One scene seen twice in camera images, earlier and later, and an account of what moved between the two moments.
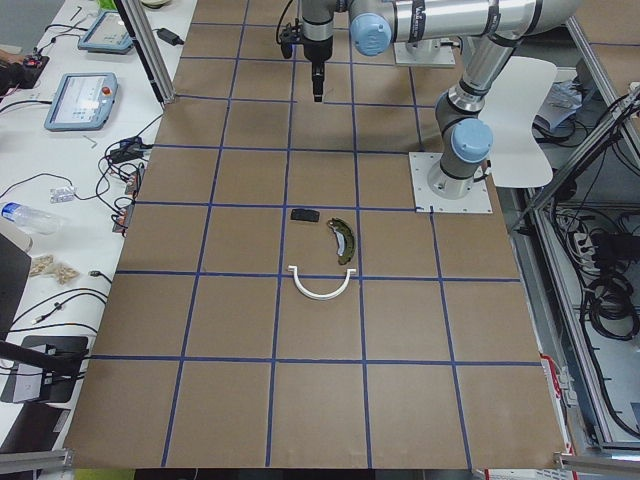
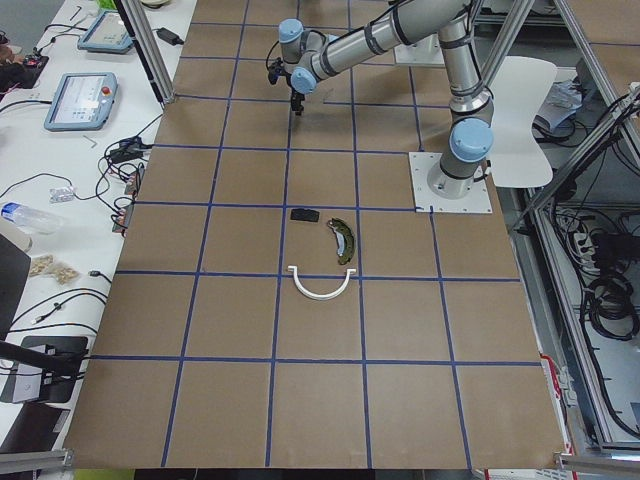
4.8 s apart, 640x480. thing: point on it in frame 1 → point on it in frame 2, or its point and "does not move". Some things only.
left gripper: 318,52 → 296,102
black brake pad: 305,215 does not move
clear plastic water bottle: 33,219 does not move
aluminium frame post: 151,53 does not move
